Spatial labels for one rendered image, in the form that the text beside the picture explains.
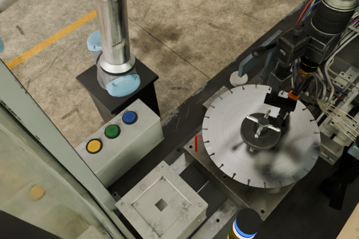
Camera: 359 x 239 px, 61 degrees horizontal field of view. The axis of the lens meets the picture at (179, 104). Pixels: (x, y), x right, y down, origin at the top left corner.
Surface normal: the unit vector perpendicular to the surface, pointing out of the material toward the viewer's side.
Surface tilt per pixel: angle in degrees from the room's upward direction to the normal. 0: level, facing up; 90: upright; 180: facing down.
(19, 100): 90
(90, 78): 0
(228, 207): 0
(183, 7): 0
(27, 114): 90
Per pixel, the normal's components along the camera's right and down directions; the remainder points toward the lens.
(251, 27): -0.05, -0.55
